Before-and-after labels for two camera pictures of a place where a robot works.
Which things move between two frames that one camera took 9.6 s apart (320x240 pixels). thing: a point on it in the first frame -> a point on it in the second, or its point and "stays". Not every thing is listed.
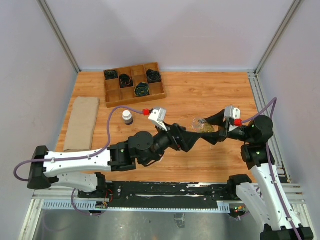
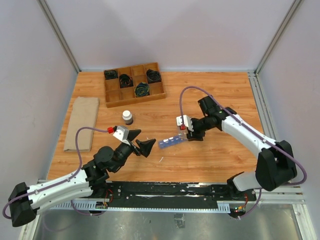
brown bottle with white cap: (127, 117) stays
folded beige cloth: (82, 124) stays
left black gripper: (187, 140) -> (145, 146)
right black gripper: (217, 119) -> (196, 135)
